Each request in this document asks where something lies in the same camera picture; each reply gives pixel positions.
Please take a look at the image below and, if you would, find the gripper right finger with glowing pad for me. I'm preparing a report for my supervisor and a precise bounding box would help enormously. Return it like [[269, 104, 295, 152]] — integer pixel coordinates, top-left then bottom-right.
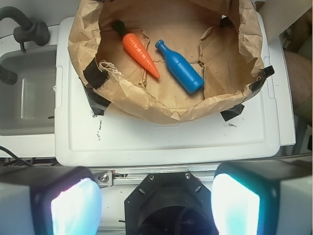
[[211, 160, 313, 235]]

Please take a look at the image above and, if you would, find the white plastic tray lid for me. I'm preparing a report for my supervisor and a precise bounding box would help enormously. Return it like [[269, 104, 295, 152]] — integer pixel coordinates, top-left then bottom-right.
[[54, 17, 280, 167]]

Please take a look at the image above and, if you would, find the grey toy faucet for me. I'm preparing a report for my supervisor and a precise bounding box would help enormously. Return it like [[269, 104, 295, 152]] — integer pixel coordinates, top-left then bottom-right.
[[0, 6, 50, 52]]

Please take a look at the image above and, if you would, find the aluminium frame rail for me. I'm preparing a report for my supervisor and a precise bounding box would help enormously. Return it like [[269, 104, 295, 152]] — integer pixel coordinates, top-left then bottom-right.
[[91, 162, 219, 188]]

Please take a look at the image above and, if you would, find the white board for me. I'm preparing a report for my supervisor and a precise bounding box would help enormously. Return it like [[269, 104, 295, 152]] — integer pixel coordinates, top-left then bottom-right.
[[253, 0, 313, 43]]

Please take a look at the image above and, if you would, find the black octagonal mount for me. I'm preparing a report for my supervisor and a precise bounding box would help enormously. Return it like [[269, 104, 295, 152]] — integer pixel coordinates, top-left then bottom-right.
[[124, 174, 219, 235]]

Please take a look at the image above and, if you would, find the black cable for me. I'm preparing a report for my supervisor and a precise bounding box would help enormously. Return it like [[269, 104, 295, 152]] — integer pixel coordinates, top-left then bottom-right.
[[0, 145, 57, 169]]

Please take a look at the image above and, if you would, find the orange toy carrot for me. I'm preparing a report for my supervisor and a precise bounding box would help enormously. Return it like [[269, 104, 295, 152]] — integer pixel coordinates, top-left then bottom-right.
[[112, 20, 160, 79]]

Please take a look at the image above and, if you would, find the white toy sink basin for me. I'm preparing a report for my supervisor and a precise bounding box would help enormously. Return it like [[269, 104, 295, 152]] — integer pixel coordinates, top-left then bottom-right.
[[0, 45, 57, 136]]

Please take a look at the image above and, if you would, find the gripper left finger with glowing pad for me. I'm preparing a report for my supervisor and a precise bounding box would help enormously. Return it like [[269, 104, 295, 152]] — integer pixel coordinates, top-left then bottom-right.
[[0, 166, 102, 235]]

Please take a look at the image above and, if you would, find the blue plastic bottle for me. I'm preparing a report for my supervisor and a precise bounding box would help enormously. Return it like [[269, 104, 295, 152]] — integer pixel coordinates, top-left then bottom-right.
[[155, 40, 204, 94]]

